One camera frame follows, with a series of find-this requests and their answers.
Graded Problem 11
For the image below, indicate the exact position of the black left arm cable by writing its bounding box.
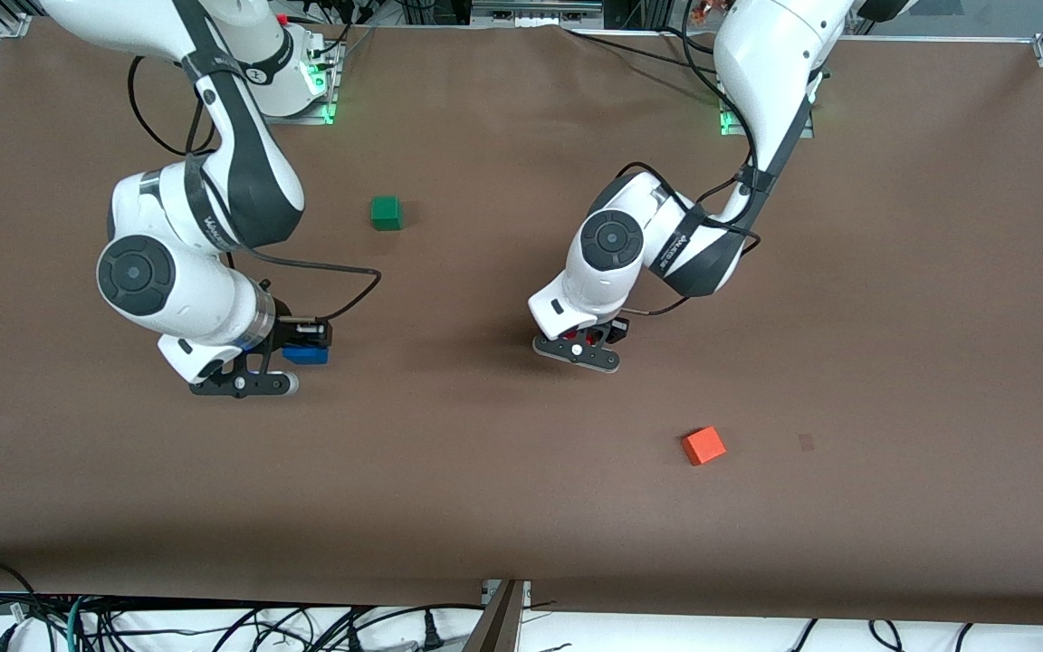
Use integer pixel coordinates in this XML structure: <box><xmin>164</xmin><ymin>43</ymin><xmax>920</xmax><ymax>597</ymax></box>
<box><xmin>617</xmin><ymin>161</ymin><xmax>762</xmax><ymax>318</ymax></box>

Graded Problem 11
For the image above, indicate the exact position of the black cable lying on table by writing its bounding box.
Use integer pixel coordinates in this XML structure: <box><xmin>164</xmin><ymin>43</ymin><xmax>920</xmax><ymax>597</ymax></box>
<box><xmin>562</xmin><ymin>27</ymin><xmax>722</xmax><ymax>78</ymax></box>

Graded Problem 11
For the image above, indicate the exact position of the silver metal rail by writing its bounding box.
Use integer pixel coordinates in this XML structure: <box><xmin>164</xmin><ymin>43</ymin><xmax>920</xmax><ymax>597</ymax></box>
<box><xmin>472</xmin><ymin>0</ymin><xmax>606</xmax><ymax>28</ymax></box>

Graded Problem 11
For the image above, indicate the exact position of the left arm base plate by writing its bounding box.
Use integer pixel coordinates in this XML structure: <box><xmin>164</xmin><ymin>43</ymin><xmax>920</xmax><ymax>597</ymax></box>
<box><xmin>718</xmin><ymin>77</ymin><xmax>817</xmax><ymax>139</ymax></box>

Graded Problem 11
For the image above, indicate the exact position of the metal table support beam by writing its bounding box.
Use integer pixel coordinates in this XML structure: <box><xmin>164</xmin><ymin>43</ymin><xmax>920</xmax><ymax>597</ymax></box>
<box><xmin>463</xmin><ymin>580</ymin><xmax>532</xmax><ymax>652</ymax></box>

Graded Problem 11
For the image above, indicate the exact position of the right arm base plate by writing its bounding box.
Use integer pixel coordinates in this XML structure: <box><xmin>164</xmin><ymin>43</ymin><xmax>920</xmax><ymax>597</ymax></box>
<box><xmin>263</xmin><ymin>34</ymin><xmax>343</xmax><ymax>126</ymax></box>

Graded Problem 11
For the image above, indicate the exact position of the orange cube block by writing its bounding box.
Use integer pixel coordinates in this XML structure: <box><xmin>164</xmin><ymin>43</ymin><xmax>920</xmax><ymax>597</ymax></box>
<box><xmin>682</xmin><ymin>426</ymin><xmax>727</xmax><ymax>467</ymax></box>

